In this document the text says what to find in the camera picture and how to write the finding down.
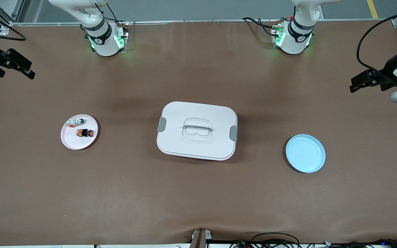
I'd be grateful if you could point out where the white lidded storage box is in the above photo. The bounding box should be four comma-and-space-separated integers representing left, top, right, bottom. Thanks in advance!
156, 101, 238, 161

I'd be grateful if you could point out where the light blue round plate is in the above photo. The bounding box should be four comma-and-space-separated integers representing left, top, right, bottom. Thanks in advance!
285, 134, 326, 173

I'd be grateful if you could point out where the pink round plate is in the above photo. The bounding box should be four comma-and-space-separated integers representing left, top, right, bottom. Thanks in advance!
60, 114, 99, 150

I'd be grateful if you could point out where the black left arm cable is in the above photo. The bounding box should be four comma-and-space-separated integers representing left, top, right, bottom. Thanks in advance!
356, 7, 397, 86

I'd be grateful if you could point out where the green white switch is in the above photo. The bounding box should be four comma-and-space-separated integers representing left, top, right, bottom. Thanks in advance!
65, 117, 85, 129

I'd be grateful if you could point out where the black right base cable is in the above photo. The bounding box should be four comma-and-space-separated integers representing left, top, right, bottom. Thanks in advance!
94, 3, 130, 38

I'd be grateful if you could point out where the black base cable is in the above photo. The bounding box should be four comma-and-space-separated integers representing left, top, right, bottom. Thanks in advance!
242, 17, 288, 37
94, 3, 130, 38

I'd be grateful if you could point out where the black left base cable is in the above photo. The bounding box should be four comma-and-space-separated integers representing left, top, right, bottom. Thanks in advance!
242, 17, 288, 37

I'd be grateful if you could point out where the black cable tangle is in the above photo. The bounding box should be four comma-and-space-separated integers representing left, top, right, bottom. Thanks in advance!
323, 239, 397, 248

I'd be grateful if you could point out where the black looped cable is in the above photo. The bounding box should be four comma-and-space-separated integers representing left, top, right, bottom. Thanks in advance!
250, 232, 301, 248

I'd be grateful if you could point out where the brown grey edge bracket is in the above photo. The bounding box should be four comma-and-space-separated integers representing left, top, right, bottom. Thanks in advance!
189, 228, 213, 248

